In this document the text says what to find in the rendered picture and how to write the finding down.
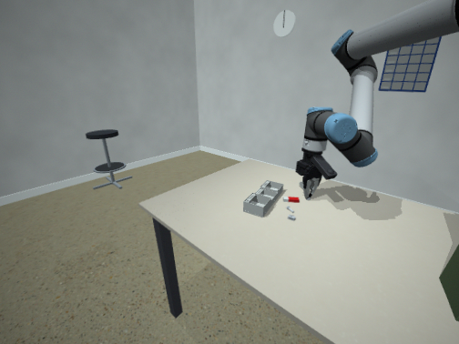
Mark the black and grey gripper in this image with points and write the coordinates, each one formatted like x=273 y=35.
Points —
x=312 y=177

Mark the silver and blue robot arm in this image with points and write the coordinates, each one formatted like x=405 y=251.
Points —
x=428 y=20

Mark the grey rack of labelled bins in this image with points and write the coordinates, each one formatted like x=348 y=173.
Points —
x=260 y=202

